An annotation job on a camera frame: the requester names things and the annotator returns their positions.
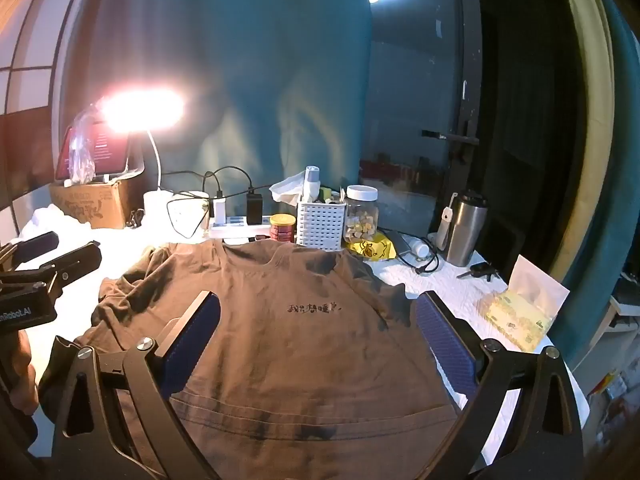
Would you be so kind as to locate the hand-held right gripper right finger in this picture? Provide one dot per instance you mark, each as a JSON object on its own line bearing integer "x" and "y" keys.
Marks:
{"x": 445, "y": 342}

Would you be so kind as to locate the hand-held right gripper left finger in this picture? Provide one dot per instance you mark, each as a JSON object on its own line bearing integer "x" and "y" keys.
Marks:
{"x": 200, "y": 330}

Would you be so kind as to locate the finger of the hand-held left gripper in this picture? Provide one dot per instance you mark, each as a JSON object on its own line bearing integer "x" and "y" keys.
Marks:
{"x": 80, "y": 260}
{"x": 35, "y": 247}

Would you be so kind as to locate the brown t-shirt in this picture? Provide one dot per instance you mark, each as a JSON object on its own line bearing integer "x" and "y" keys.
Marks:
{"x": 300, "y": 360}

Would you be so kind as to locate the person's left hand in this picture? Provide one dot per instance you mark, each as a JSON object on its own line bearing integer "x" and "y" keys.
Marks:
{"x": 21, "y": 375}

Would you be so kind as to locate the brown cardboard box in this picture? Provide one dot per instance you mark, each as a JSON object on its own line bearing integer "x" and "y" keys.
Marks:
{"x": 95, "y": 205}

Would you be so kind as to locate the white textured tablecloth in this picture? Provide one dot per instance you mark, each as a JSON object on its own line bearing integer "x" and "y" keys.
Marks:
{"x": 450, "y": 280}

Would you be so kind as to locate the yellow tissue pack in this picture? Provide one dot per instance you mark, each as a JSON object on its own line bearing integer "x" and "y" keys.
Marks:
{"x": 520, "y": 317}

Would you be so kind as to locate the black key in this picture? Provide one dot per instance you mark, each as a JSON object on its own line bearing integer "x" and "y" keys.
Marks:
{"x": 482, "y": 270}

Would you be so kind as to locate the white desk lamp base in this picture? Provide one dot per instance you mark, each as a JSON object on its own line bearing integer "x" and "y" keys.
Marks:
{"x": 156, "y": 207}

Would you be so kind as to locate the small white bottle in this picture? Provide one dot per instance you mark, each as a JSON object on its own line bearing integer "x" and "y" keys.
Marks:
{"x": 419, "y": 246}

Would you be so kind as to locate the clear plastic bag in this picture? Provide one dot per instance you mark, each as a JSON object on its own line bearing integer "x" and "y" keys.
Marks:
{"x": 82, "y": 160}

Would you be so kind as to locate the white power strip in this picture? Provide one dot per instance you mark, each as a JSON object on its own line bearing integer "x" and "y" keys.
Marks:
{"x": 235, "y": 227}

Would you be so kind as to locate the stainless steel tumbler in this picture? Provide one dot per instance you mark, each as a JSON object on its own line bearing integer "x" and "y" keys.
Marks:
{"x": 465, "y": 232}

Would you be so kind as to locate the dark red printed board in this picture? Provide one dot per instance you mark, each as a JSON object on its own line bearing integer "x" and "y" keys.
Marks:
{"x": 112, "y": 152}

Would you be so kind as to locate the yellow snack packet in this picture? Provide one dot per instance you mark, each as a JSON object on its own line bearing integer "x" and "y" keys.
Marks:
{"x": 375, "y": 250}

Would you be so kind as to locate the cream bear print mug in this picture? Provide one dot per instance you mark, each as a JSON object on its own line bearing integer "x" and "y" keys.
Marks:
{"x": 190, "y": 210}

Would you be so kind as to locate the white plug charger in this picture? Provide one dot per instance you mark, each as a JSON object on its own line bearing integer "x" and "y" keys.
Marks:
{"x": 220, "y": 208}

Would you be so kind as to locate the red can yellow lid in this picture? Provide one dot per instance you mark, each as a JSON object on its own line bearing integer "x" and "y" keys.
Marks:
{"x": 282, "y": 227}

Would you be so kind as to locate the black plug charger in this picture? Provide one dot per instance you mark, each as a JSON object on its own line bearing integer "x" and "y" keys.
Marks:
{"x": 254, "y": 208}

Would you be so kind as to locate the clear jar white lid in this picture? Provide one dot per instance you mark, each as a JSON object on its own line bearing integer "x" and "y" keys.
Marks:
{"x": 361, "y": 215}

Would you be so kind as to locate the white slotted plastic basket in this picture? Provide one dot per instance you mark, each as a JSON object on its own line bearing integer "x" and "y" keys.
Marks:
{"x": 320, "y": 227}

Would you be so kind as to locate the crumpled white tissue bag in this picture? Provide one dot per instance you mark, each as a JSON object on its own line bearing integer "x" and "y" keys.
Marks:
{"x": 287, "y": 187}

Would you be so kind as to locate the white shelf unit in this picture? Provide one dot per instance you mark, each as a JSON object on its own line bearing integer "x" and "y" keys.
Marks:
{"x": 620, "y": 305}

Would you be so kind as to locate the grey spray bottle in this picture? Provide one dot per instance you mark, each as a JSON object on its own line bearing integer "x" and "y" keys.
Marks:
{"x": 312, "y": 180}

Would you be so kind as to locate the black metal door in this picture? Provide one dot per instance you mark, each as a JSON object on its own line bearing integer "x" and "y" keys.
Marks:
{"x": 500, "y": 110}

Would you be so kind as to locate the yellow and teal curtain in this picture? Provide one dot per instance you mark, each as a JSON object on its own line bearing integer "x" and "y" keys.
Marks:
{"x": 590, "y": 110}

